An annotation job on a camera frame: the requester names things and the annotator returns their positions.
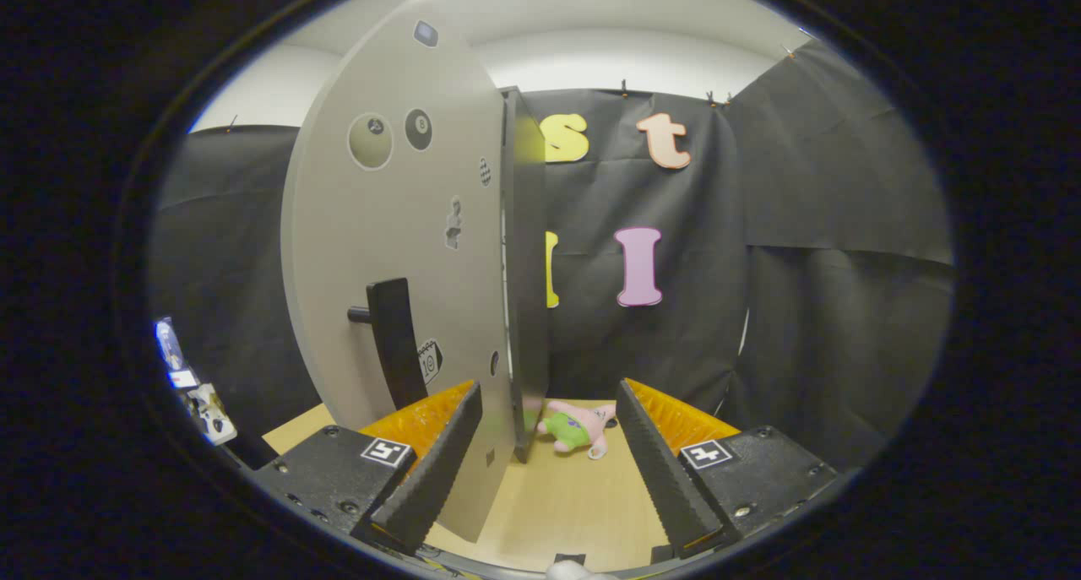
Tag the pink plush toy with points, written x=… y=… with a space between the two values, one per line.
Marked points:
x=574 y=428

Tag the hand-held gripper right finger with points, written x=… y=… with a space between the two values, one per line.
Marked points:
x=659 y=479

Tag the dark grey shoe cabinet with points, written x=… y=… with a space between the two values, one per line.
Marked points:
x=528 y=310

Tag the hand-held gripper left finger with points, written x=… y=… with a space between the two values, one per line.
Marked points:
x=439 y=470

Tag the black backdrop cloth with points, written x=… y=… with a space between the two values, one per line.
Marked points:
x=802 y=310

